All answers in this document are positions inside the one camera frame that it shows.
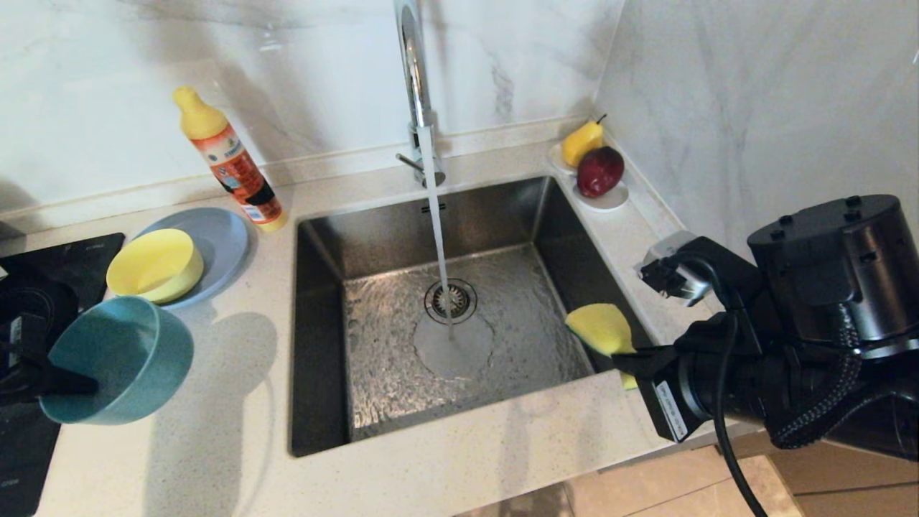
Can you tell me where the yellow sponge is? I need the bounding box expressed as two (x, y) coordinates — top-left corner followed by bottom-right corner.
(565, 303), (638, 392)

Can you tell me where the light blue bowl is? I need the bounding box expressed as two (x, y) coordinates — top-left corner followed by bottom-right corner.
(39, 296), (195, 426)

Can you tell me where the pale yellow bowl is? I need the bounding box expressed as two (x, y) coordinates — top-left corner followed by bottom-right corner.
(106, 228), (205, 304)

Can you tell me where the blue-grey plate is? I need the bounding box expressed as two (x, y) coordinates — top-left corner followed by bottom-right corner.
(136, 207), (251, 311)

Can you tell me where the orange dish soap bottle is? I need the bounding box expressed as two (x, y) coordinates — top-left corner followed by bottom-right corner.
(172, 86), (288, 232)

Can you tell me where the chrome faucet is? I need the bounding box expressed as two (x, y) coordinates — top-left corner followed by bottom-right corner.
(396, 0), (447, 189)

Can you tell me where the metal sink drain strainer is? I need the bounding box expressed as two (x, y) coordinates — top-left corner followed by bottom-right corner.
(424, 279), (478, 325)

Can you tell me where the stainless steel sink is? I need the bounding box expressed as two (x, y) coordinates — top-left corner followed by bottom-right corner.
(289, 174), (661, 459)

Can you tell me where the black induction cooktop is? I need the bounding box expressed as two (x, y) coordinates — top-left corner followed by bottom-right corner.
(0, 232), (126, 517)

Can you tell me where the wooden cabinet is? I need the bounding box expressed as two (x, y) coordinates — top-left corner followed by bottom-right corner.
(718, 431), (919, 517)

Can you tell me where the dark red apple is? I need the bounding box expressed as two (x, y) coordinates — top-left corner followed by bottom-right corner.
(577, 145), (626, 198)

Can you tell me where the yellow pear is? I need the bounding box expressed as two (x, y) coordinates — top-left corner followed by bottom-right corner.
(561, 113), (609, 168)

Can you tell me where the running water stream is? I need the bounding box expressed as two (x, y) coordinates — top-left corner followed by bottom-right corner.
(418, 126), (457, 340)

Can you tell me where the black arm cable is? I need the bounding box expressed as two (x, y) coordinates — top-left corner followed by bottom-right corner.
(664, 258), (769, 517)

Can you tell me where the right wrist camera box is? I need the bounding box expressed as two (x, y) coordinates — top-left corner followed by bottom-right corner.
(635, 231), (762, 309)

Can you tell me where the black braided cable sleeve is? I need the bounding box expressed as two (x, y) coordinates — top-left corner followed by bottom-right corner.
(770, 337), (862, 450)

